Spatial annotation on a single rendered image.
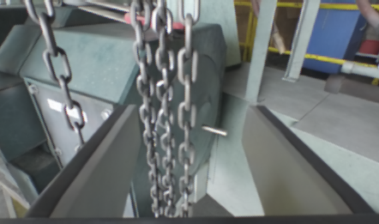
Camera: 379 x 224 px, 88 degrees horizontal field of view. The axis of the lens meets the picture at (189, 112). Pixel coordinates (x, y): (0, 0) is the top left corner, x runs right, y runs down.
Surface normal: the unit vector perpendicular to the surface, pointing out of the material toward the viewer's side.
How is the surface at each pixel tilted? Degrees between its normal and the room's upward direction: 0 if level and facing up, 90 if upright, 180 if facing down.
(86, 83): 45
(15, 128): 90
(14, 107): 90
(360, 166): 90
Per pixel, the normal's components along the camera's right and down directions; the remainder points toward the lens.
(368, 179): -0.73, 0.32
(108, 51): -0.32, -0.32
